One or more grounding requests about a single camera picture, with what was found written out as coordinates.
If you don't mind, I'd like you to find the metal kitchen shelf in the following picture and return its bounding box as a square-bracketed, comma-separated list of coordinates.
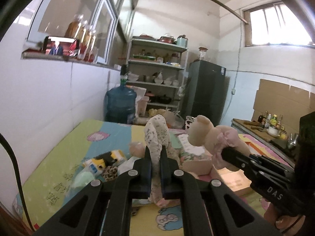
[126, 35, 188, 117]

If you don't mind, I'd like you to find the colourful cartoon mat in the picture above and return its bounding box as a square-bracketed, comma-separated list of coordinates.
[12, 119, 291, 236]

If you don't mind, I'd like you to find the dark refrigerator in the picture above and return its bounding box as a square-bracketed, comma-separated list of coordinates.
[181, 60, 226, 126]

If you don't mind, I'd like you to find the kitchen counter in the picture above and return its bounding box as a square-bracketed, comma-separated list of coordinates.
[231, 118, 299, 167]

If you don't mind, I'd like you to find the glass jar on fridge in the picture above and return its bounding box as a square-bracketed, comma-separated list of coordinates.
[199, 47, 208, 60]

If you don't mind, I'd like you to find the plastic bag with food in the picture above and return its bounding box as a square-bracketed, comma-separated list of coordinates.
[148, 109, 185, 129]

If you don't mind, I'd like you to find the floral tissue pack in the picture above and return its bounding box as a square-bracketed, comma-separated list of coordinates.
[170, 132, 212, 176]

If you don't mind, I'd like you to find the black cable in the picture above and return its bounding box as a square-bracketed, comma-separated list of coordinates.
[0, 133, 36, 233]

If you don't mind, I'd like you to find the amber jar on sill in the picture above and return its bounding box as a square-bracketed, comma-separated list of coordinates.
[64, 14, 84, 38]

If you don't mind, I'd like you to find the blue water jug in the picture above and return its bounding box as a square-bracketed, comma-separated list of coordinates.
[104, 65, 137, 124]

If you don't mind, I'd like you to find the leopard print scrunchie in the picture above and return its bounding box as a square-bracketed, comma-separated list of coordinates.
[101, 166, 118, 182]

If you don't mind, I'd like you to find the beige bear pink dress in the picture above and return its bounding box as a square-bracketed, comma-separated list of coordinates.
[187, 115, 251, 171]

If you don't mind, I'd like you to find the yellow black plush toy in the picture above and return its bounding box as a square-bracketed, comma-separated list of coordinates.
[82, 150, 127, 176]

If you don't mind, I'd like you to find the white floral scrunchie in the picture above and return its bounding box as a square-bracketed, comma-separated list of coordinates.
[144, 114, 173, 208]

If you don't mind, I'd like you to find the phone on window sill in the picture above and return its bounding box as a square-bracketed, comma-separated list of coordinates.
[42, 36, 80, 56]

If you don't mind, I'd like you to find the small white tissue pack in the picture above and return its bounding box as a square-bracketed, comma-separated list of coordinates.
[118, 156, 139, 175]

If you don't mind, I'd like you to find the teal pot on shelf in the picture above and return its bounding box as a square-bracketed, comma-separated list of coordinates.
[176, 35, 188, 48]

